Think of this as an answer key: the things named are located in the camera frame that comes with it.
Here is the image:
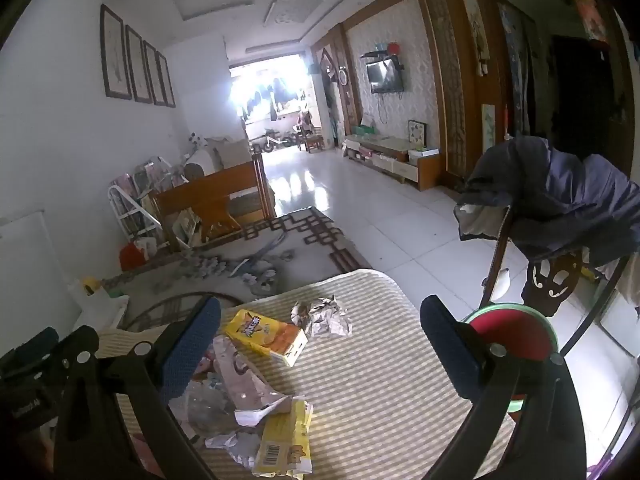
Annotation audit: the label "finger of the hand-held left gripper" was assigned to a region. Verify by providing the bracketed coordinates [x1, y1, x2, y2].
[0, 327, 60, 367]

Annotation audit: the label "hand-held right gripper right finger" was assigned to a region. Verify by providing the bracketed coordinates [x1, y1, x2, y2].
[419, 295, 588, 480]

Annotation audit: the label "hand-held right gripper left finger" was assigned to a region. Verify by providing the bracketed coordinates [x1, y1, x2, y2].
[52, 296, 222, 480]

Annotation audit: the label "long pink wrapper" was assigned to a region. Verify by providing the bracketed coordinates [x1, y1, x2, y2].
[207, 335, 293, 428]

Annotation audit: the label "yellow snack box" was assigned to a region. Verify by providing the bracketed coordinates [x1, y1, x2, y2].
[221, 308, 308, 367]

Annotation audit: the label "red bucket with green rim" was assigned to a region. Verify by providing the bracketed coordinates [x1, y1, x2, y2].
[460, 302, 560, 413]

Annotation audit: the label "newspaper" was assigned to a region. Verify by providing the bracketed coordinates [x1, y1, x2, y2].
[291, 295, 353, 338]

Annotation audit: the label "crushed plastic bottle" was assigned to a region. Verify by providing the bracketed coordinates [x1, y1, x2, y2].
[172, 377, 238, 441]

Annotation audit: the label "white floor box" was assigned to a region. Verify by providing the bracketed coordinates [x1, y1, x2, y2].
[67, 285, 131, 331]

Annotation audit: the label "striped table cover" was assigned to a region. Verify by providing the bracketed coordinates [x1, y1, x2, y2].
[95, 268, 518, 480]

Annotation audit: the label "red floor container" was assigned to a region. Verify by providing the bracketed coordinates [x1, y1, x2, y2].
[119, 242, 151, 272]

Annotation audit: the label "carved wooden chair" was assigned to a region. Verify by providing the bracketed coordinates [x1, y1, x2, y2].
[477, 210, 586, 318]

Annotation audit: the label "flattened yellow box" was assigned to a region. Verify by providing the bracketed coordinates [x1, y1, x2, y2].
[251, 397, 315, 477]

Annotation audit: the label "patterned grey rug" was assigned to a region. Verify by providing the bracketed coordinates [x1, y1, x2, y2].
[102, 207, 373, 331]

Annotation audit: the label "wooden sofa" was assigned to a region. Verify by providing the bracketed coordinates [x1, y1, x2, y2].
[150, 152, 277, 243]

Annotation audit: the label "dark blue jacket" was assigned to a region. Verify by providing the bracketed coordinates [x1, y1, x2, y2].
[455, 135, 640, 263]

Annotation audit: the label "television cabinet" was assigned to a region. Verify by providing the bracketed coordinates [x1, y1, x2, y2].
[342, 134, 442, 192]

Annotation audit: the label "beige sofa cushion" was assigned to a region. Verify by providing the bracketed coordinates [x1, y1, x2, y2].
[207, 137, 252, 170]

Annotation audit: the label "children's balance bike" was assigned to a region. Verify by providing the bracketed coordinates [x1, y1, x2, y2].
[262, 130, 296, 153]

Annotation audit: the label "small wooden stool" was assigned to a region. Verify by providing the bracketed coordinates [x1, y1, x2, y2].
[297, 110, 323, 153]

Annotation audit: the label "hanging clothes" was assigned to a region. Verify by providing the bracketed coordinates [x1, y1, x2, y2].
[237, 80, 306, 121]

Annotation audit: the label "white wire rack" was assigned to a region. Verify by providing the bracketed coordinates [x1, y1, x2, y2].
[108, 185, 168, 248]

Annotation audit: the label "framed wall picture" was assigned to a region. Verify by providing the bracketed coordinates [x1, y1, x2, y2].
[124, 25, 153, 105]
[155, 51, 176, 109]
[143, 40, 167, 107]
[100, 4, 132, 101]

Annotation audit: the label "wall television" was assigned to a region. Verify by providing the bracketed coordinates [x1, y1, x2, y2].
[366, 58, 405, 94]

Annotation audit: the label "hanging wall scroll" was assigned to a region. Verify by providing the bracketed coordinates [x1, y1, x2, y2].
[462, 0, 491, 77]

